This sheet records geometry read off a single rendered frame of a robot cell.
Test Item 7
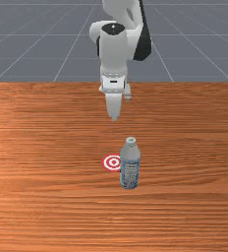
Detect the clear plastic bottle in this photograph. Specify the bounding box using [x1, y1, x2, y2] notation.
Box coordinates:
[119, 137, 142, 190]

